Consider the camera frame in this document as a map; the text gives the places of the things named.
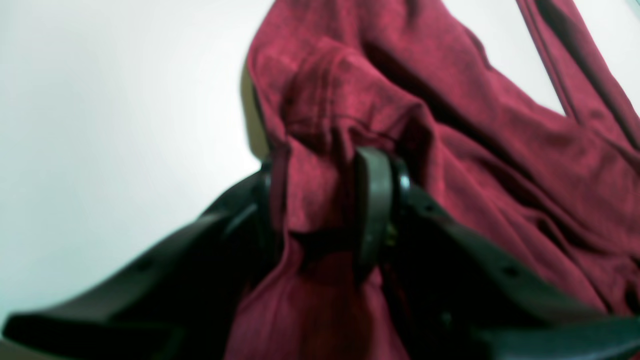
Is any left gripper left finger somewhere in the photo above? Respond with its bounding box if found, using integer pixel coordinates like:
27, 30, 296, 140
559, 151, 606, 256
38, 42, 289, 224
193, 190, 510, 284
2, 162, 281, 360

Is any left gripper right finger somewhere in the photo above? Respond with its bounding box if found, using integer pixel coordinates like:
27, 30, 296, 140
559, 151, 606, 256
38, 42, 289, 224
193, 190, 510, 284
353, 146, 640, 360

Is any dark red t-shirt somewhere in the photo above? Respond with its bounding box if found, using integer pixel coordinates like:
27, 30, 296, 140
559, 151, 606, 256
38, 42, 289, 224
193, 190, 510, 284
224, 0, 639, 360

